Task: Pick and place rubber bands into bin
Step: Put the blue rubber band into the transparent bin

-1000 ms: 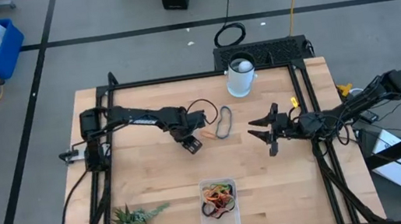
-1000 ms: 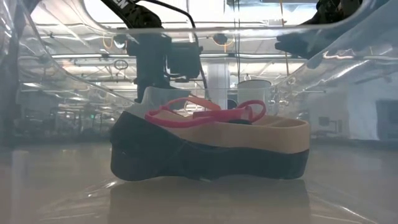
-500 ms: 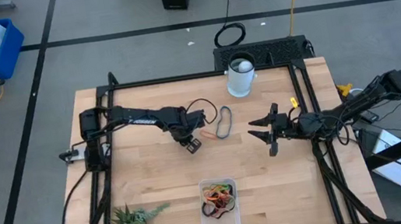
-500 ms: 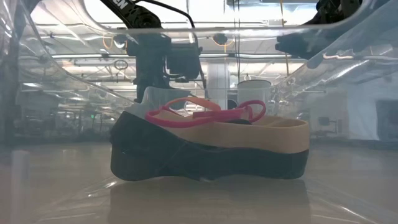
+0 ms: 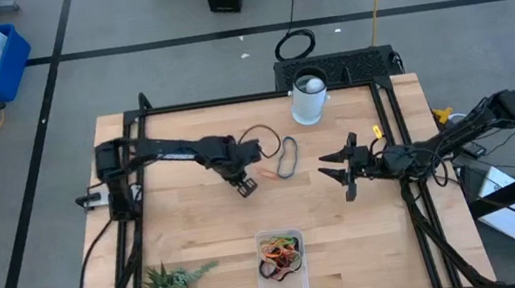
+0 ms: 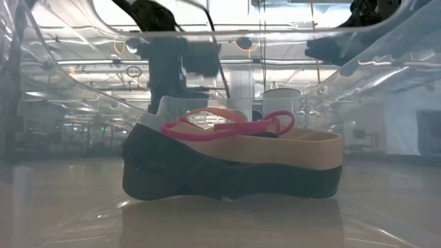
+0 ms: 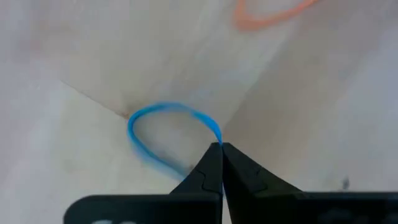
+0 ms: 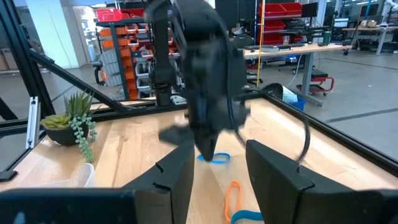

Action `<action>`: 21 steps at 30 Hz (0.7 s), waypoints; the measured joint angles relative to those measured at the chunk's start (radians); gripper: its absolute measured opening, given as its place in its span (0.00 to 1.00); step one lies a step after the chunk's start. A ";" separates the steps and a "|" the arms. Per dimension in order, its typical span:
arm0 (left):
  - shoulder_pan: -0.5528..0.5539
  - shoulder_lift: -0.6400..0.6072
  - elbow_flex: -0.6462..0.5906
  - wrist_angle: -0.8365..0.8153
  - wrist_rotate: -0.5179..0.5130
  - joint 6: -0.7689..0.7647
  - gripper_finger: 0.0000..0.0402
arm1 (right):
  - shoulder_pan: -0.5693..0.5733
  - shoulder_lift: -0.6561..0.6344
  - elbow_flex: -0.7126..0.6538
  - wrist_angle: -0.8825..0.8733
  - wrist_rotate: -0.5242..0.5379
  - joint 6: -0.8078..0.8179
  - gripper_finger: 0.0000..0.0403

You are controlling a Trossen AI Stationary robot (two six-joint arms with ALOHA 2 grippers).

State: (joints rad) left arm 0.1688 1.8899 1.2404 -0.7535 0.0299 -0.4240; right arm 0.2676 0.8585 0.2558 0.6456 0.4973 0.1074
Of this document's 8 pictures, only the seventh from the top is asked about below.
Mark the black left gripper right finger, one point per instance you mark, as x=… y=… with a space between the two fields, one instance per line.
x=280 y=208

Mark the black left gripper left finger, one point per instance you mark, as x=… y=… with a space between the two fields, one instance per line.
x=155 y=208

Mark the light blue rubber band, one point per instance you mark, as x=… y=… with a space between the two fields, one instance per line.
x=161 y=106

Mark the large orange rubber band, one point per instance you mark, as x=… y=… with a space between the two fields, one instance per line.
x=245 y=23

